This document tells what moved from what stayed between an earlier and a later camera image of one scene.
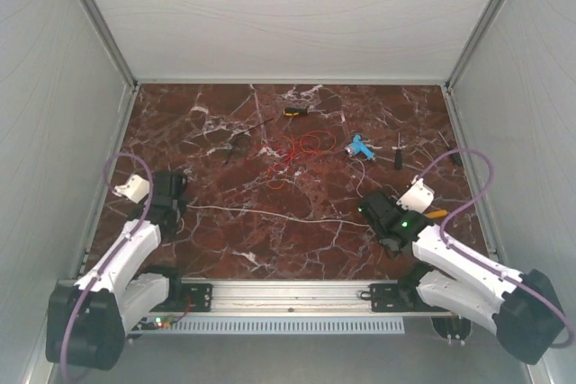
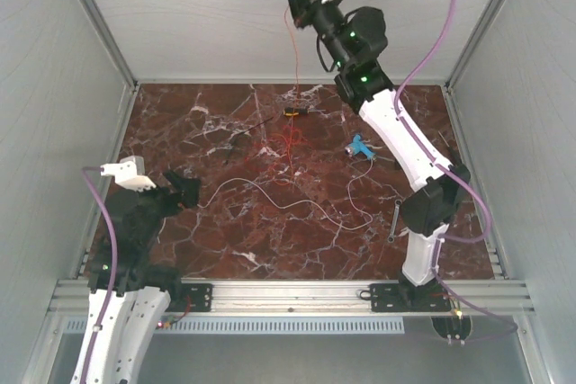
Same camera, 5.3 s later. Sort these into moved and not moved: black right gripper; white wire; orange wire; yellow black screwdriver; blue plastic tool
Moved: white wire; orange wire; black right gripper
Not moved: yellow black screwdriver; blue plastic tool
